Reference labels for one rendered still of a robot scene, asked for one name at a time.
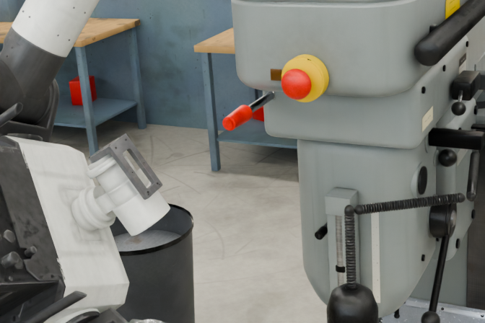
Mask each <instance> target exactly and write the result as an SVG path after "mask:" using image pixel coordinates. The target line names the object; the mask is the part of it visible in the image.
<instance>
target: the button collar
mask: <svg viewBox="0 0 485 323"><path fill-rule="evenodd" d="M294 68H297V69H300V70H302V71H304V72H305V73H306V74H307V75H308V76H309V77H310V80H311V84H312V87H311V90H310V93H309V95H307V96H306V97H305V98H304V99H299V100H297V101H299V102H311V101H313V100H315V99H317V98H318V97H319V96H320V95H322V94H323V93H324V91H325V90H326V89H327V87H328V82H329V77H328V71H327V68H326V67H325V65H324V64H323V62H322V61H321V60H319V59H318V58H316V57H315V56H312V55H307V54H304V55H300V56H297V57H295V58H293V59H292V60H290V61H289V62H288V63H287V64H286V65H285V66H284V68H283V70H282V73H281V78H282V77H283V75H284V74H285V73H286V72H287V71H289V70H291V69H294Z"/></svg>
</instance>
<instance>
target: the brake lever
mask: <svg viewBox="0 0 485 323"><path fill-rule="evenodd" d="M273 99H276V98H275V92H268V93H267V94H265V95H263V96H262V97H261V98H259V99H257V100H256V101H255V102H253V103H252V104H250V105H248V106H247V105H241V106H239V107H238V108H237V109H236V110H234V111H233V112H232V113H230V114H229V115H228V116H227V117H226V118H224V120H223V122H222V124H223V126H224V128H225V129H227V130H234V129H235V128H237V127H238V126H240V125H242V124H243V123H246V122H248V121H249V120H250V119H251V118H252V116H253V112H255V111H256V110H258V109H259V108H261V107H262V106H264V105H265V104H266V103H268V102H270V101H271V100H273Z"/></svg>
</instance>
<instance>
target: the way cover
mask: <svg viewBox="0 0 485 323"><path fill-rule="evenodd" d="M415 301H417V302H415ZM429 304H430V301H427V300H422V299H417V298H409V297H408V298H407V300H406V301H405V302H404V304H403V305H402V306H401V307H400V308H399V314H400V317H399V318H398V319H396V318H395V317H394V315H393V314H395V312H393V313H392V314H389V315H387V316H385V317H382V319H383V323H421V316H422V315H423V313H425V312H426V311H429ZM420 307H421V308H420ZM442 310H443V311H442ZM440 312H441V313H440ZM478 312H479V314H478ZM436 313H437V314H438V315H439V314H441V316H439V317H440V323H485V310H480V309H475V310H474V309H472V308H468V307H464V306H456V305H452V304H444V303H439V302H438V304H437V311H436ZM482 313H483V314H482ZM482 315H483V316H482ZM473 318H474V319H473ZM406 319H407V320H406ZM404 320H405V321H404Z"/></svg>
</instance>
